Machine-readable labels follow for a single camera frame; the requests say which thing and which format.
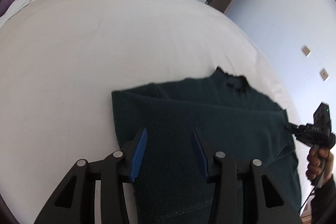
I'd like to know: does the dark green sweater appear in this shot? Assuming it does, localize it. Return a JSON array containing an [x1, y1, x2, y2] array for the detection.
[[111, 66, 302, 224]]

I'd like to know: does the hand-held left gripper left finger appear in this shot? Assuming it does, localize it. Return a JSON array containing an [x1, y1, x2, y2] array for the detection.
[[34, 128, 148, 224]]

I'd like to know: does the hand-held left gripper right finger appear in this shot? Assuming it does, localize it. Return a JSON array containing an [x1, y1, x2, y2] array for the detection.
[[193, 127, 302, 224]]

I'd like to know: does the bed with white sheet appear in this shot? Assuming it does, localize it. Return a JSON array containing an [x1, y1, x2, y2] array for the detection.
[[0, 0, 302, 224]]

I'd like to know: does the person's right hand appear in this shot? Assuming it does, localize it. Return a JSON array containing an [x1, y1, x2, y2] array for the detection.
[[306, 147, 332, 186]]

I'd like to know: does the person's right forearm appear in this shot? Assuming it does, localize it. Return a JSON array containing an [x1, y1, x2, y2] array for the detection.
[[310, 174, 336, 224]]

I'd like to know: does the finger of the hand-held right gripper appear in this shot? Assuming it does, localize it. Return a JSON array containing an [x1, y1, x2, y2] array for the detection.
[[285, 122, 300, 133]]

